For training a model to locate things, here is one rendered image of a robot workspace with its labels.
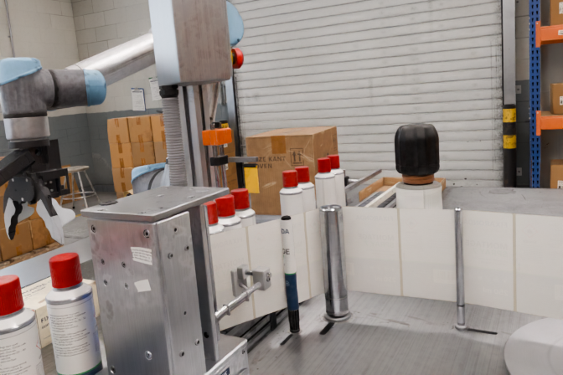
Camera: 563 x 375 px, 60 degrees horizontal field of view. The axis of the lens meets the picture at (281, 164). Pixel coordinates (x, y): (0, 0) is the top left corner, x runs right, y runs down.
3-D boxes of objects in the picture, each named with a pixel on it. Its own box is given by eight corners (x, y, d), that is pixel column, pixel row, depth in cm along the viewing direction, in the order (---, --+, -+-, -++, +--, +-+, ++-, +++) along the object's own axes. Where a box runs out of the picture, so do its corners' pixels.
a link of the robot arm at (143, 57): (178, 11, 137) (12, 78, 107) (201, 2, 129) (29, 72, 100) (195, 50, 141) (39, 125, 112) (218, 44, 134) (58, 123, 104)
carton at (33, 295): (31, 354, 87) (24, 315, 86) (-12, 343, 92) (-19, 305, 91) (100, 315, 101) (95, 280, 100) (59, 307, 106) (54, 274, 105)
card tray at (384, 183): (430, 204, 169) (429, 193, 169) (358, 202, 182) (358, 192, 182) (446, 187, 195) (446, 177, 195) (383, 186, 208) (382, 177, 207)
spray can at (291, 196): (301, 264, 106) (294, 173, 103) (281, 263, 109) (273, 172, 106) (312, 257, 111) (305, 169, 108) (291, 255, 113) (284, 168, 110)
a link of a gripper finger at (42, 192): (62, 210, 90) (38, 172, 92) (54, 212, 89) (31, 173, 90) (49, 223, 92) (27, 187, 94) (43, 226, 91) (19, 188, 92)
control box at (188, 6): (179, 83, 81) (167, -35, 79) (157, 88, 97) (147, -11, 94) (235, 79, 86) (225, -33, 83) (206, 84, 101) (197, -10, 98)
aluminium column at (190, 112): (215, 300, 103) (181, -28, 94) (198, 298, 105) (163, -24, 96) (227, 292, 107) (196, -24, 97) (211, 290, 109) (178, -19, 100)
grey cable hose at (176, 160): (182, 202, 88) (168, 84, 85) (167, 201, 90) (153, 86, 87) (193, 197, 91) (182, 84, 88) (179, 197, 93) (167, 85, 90)
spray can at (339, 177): (343, 233, 126) (338, 156, 123) (324, 233, 129) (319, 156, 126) (350, 228, 131) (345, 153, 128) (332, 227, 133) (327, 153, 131)
